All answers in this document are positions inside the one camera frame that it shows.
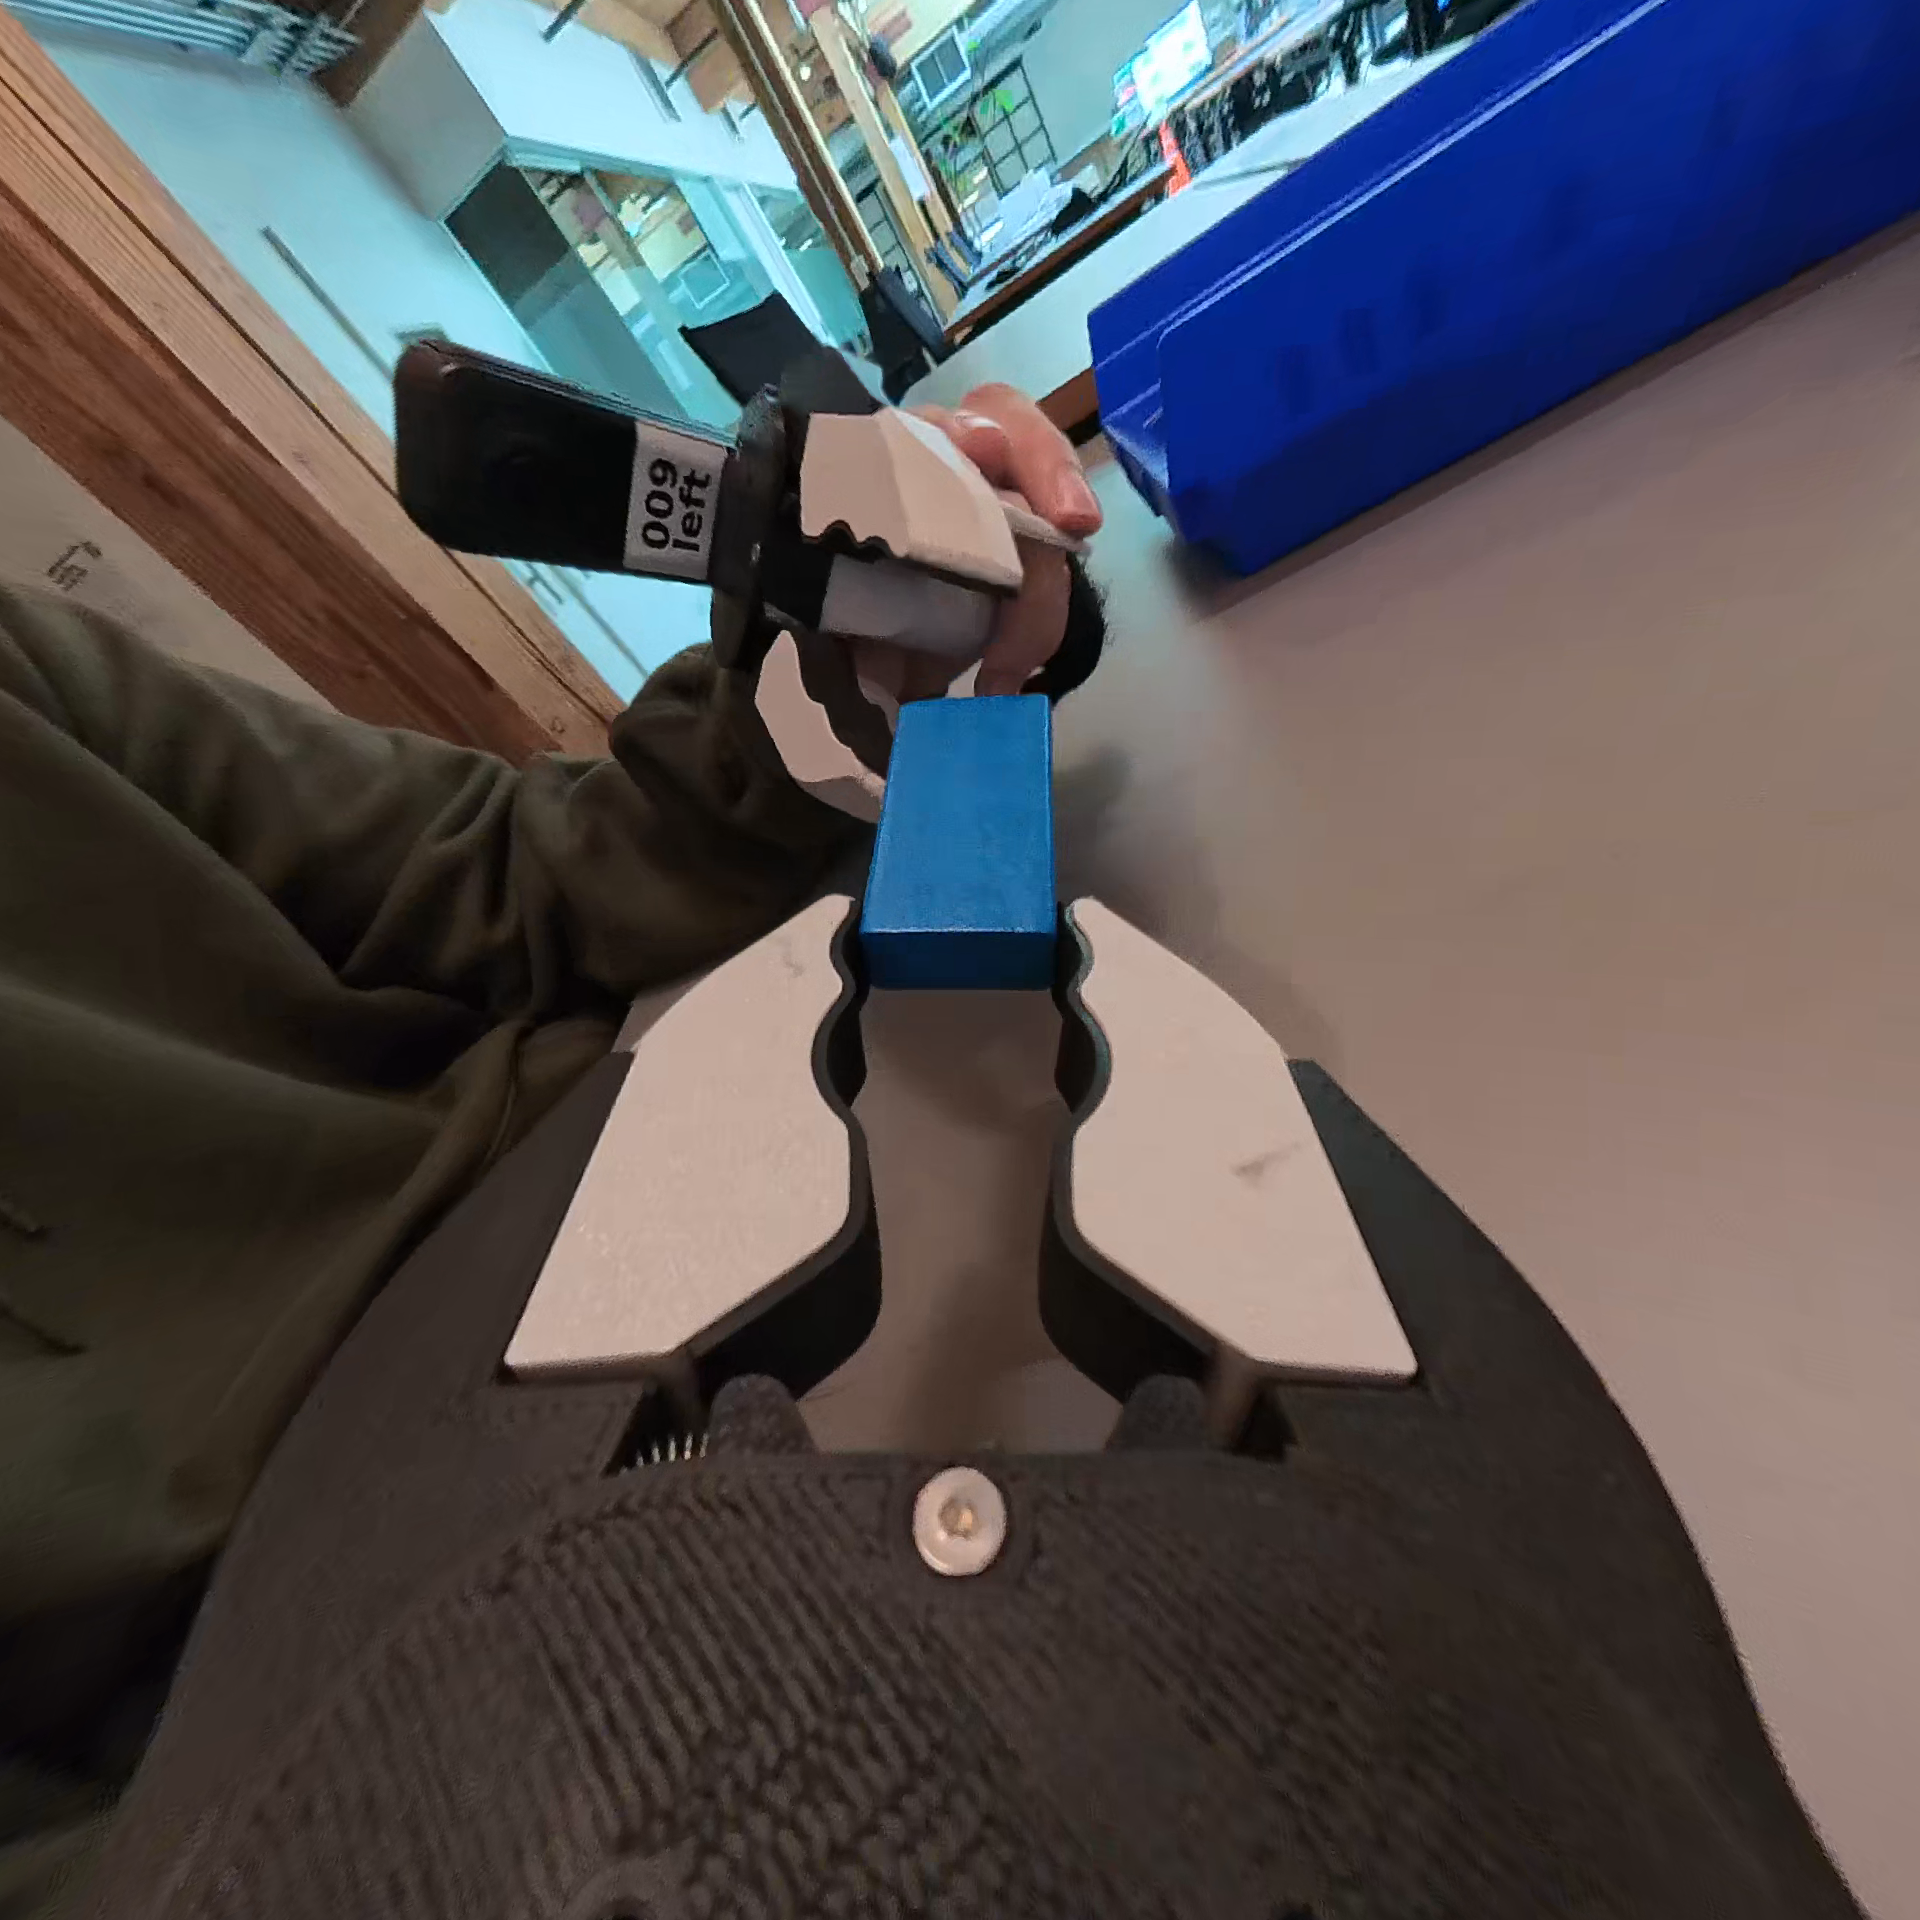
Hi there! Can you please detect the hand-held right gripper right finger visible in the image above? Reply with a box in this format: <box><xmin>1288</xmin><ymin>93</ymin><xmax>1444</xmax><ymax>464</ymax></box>
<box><xmin>1038</xmin><ymin>895</ymin><xmax>1419</xmax><ymax>1392</ymax></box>

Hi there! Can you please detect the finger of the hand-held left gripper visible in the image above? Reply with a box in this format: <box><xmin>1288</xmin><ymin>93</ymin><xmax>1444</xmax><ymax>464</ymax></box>
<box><xmin>798</xmin><ymin>409</ymin><xmax>1025</xmax><ymax>588</ymax></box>
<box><xmin>753</xmin><ymin>643</ymin><xmax>893</xmax><ymax>827</ymax></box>

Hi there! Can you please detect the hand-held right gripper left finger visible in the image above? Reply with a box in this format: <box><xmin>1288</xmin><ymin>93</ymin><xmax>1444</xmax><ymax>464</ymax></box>
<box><xmin>500</xmin><ymin>895</ymin><xmax>878</xmax><ymax>1395</ymax></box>

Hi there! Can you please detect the blue wooden block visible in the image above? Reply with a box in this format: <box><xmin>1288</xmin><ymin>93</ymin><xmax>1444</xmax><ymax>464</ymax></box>
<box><xmin>857</xmin><ymin>693</ymin><xmax>1060</xmax><ymax>992</ymax></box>

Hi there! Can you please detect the blue plastic bin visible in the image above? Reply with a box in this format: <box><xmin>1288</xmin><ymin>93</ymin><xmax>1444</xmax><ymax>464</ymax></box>
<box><xmin>1088</xmin><ymin>0</ymin><xmax>1920</xmax><ymax>580</ymax></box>

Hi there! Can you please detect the person's left hand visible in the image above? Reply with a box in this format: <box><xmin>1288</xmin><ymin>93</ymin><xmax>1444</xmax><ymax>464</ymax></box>
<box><xmin>905</xmin><ymin>384</ymin><xmax>1101</xmax><ymax>700</ymax></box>

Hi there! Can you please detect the black office chair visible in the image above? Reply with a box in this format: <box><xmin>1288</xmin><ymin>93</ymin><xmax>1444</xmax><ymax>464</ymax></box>
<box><xmin>678</xmin><ymin>291</ymin><xmax>878</xmax><ymax>428</ymax></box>
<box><xmin>857</xmin><ymin>265</ymin><xmax>957</xmax><ymax>407</ymax></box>

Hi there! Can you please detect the wooden pillar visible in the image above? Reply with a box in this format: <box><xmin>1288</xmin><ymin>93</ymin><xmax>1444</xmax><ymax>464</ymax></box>
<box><xmin>0</xmin><ymin>0</ymin><xmax>631</xmax><ymax>764</ymax></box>

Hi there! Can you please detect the wood edged grey table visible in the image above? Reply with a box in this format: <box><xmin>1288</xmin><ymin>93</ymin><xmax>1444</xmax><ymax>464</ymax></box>
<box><xmin>942</xmin><ymin>60</ymin><xmax>1441</xmax><ymax>376</ymax></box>

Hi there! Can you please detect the person's olive hoodie torso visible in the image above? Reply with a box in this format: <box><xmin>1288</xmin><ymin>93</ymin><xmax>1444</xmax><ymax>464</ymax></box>
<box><xmin>0</xmin><ymin>584</ymin><xmax>646</xmax><ymax>1862</ymax></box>

